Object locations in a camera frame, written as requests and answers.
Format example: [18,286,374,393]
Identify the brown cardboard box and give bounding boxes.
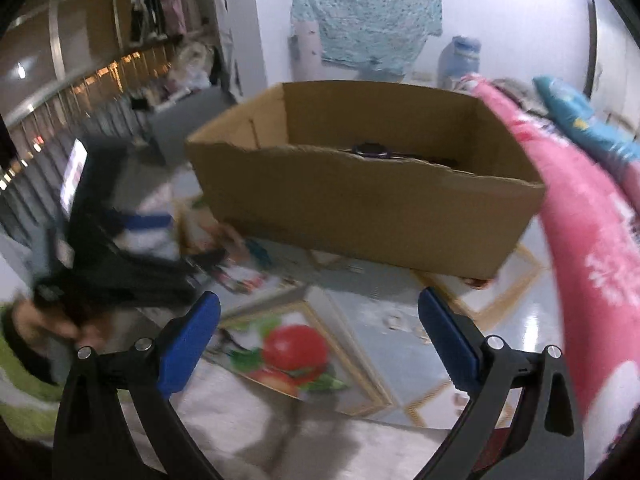
[185,81,547,281]

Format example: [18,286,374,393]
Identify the white tall cylinder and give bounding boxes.
[291,22,322,84]

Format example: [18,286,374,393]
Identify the person's left hand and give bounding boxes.
[10,300,107,357]

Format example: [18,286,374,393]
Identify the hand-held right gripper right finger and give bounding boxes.
[415,287,587,480]

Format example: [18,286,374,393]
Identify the teal patterned wall cloth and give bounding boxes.
[291,0,444,74]

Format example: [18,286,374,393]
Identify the grey bin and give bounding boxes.
[150,87,237,166]

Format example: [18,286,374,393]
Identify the blue printed quilt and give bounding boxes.
[532,76,640,183]

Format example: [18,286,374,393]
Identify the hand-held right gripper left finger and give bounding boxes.
[52,290,224,480]

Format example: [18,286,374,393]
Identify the plastic bag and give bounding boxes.
[169,42,222,92]

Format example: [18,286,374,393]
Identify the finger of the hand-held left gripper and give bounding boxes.
[172,240,273,286]

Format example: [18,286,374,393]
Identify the black wrist watch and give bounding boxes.
[340,141,461,167]

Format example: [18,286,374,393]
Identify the pink hanging garment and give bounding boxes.
[162,0,202,37]

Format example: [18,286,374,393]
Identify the black hanging bag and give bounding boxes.
[130,0,169,42]

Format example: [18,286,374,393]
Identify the pink floral bed blanket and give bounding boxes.
[459,74,640,433]

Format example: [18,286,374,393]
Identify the water dispenser bottle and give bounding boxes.
[438,36,482,90]

